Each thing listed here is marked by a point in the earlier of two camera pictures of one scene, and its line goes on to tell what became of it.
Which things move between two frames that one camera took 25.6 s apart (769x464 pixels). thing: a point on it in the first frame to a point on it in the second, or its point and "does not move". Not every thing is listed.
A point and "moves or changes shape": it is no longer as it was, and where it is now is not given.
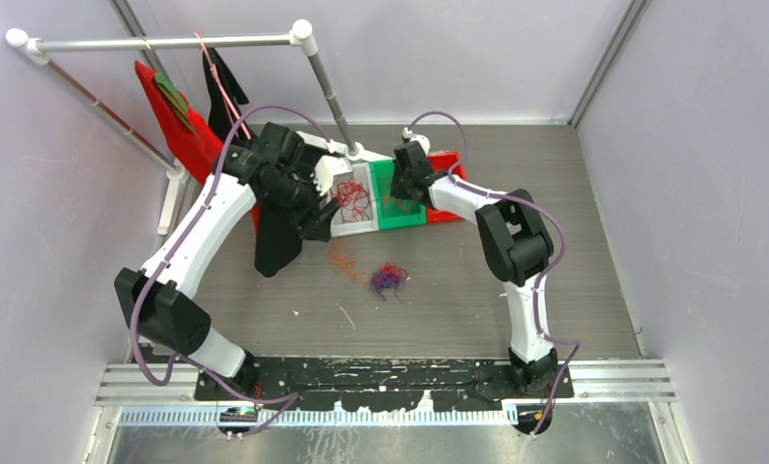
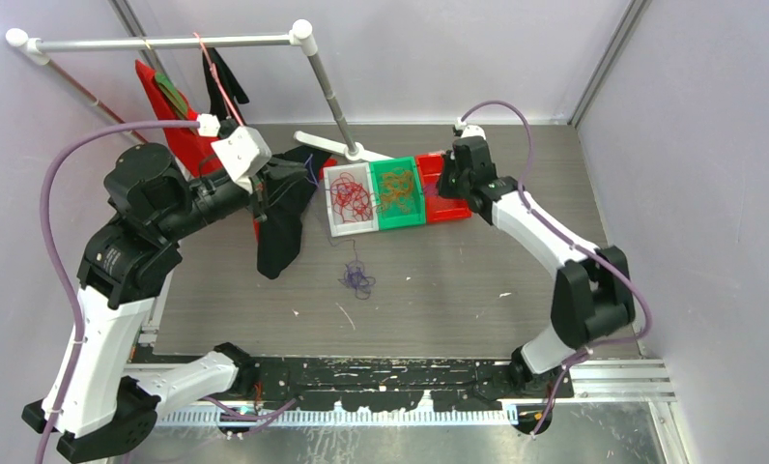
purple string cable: (385, 279) to (355, 274)
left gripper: (313, 221) to (270, 181)
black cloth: (278, 224) does not move
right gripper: (395, 189) to (449, 162)
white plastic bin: (357, 212) does not move
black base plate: (395, 384) does not move
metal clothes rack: (41, 49) does not move
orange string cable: (390, 203) moves or changes shape
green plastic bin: (393, 213) does not move
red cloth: (197, 150) does not move
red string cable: (353, 200) does not move
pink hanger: (213, 71) does not move
